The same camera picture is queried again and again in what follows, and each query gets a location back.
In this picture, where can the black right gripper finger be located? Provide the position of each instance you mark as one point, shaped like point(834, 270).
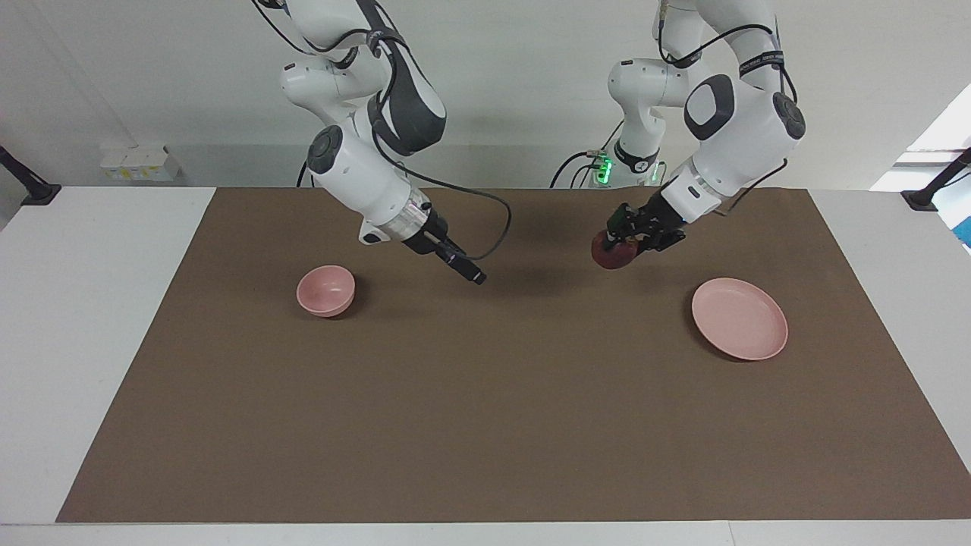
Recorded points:
point(459, 270)
point(466, 259)

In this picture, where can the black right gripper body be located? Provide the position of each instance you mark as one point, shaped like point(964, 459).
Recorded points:
point(428, 235)

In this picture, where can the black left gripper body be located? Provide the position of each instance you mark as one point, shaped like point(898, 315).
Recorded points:
point(660, 220)

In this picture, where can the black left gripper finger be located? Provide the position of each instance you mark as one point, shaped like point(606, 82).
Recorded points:
point(623, 220)
point(639, 243)

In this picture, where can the dark red apple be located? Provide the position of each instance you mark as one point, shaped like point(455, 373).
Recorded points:
point(611, 258)

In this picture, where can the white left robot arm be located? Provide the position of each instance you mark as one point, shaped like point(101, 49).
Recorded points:
point(743, 129)

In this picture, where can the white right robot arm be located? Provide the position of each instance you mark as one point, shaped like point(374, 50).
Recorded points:
point(356, 174)

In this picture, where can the pink bowl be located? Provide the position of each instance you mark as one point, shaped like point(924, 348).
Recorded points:
point(326, 292)

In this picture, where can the pink plate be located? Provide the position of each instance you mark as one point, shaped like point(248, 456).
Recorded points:
point(740, 318)

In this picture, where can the brown table mat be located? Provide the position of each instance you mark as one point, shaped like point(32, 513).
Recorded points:
point(485, 394)

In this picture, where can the blue object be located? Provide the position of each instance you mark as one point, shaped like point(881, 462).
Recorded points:
point(966, 231)

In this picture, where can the black camera stand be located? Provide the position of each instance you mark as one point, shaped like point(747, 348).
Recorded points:
point(922, 201)
point(38, 193)

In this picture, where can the white wall socket box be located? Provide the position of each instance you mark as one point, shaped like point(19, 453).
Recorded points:
point(140, 163)

